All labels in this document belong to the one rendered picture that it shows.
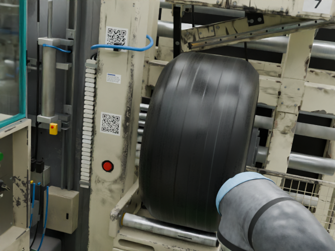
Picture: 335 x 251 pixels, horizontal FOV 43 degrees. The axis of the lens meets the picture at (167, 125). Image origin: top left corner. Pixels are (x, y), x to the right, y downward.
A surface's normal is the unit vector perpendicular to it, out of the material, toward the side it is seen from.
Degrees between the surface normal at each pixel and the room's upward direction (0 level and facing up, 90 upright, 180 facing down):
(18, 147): 90
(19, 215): 90
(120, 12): 90
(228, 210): 80
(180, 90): 45
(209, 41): 90
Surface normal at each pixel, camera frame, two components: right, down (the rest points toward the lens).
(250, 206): -0.71, -0.53
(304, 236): 0.07, -0.42
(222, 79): -0.04, -0.67
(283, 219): -0.24, -0.58
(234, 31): -0.25, 0.26
